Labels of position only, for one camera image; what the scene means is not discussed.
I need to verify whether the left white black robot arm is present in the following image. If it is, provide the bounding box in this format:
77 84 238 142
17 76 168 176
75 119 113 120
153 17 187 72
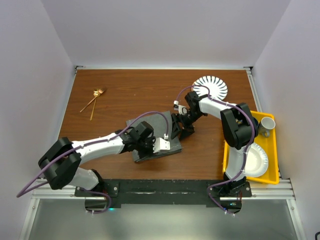
38 121 156 196

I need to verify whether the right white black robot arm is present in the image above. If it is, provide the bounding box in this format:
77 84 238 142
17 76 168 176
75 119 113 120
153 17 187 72
171 91 258 197

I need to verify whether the yellow plastic tray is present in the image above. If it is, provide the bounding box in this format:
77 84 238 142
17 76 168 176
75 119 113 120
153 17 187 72
222 109 280 185

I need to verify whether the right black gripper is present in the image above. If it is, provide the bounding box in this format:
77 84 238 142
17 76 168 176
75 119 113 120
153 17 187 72
171 110 205 141

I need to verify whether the gold spoon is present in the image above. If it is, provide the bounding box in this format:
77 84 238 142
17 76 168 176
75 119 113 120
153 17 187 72
79 89 101 113

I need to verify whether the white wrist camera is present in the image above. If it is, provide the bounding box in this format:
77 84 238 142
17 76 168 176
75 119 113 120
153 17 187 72
173 100 188 116
152 137 171 154

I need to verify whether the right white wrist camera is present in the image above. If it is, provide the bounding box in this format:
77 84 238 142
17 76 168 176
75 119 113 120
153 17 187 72
173 100 188 116

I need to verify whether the striped blue white plate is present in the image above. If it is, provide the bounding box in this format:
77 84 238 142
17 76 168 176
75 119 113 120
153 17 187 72
191 75 228 101

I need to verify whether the white grey mug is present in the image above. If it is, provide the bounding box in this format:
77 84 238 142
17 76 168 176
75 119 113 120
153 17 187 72
258 116 276 138

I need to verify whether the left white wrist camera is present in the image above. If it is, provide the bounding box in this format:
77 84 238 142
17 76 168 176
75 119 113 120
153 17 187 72
152 137 171 154

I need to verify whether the grey cloth napkin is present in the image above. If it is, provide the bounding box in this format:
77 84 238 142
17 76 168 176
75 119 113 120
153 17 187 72
131 111 182 163

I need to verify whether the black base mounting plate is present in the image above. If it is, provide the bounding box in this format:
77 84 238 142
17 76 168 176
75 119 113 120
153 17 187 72
74 179 252 214

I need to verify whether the white paper plate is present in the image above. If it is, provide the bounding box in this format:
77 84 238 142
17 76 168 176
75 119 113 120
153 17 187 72
244 142 269 178

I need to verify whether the gold fork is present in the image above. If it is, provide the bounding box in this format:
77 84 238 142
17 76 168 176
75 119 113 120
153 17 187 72
89 87 107 121

